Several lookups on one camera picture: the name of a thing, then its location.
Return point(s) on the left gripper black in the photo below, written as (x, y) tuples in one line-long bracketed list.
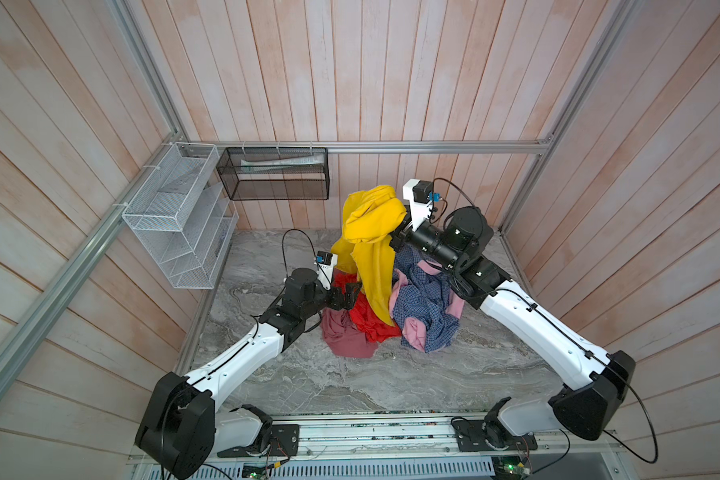
[(348, 297)]

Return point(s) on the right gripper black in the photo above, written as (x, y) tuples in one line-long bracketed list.
[(404, 233)]

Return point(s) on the yellow cloth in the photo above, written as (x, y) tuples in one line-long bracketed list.
[(368, 220)]

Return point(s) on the red cloth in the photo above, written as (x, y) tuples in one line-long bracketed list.
[(362, 315)]

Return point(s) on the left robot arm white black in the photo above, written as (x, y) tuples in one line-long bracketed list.
[(184, 424)]

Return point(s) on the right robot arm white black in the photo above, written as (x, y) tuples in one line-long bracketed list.
[(594, 382)]

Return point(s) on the maroon cloth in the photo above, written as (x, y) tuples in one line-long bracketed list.
[(343, 337)]

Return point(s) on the pink cloth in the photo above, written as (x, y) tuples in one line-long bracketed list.
[(417, 324)]

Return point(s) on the blue checkered shirt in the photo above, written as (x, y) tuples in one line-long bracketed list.
[(426, 300)]

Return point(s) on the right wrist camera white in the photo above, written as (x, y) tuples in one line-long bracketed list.
[(420, 197)]

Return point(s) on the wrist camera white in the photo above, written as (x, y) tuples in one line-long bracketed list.
[(325, 262), (420, 197)]

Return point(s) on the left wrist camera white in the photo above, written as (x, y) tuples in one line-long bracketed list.
[(325, 262)]

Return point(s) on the aluminium mounting rail base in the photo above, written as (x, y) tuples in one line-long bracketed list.
[(419, 445)]

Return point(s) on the black wire mesh basket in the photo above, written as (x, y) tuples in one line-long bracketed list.
[(275, 173)]

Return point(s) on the white wire mesh shelf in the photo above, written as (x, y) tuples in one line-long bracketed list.
[(181, 218)]

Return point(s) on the aluminium frame bar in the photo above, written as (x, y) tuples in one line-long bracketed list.
[(418, 147)]

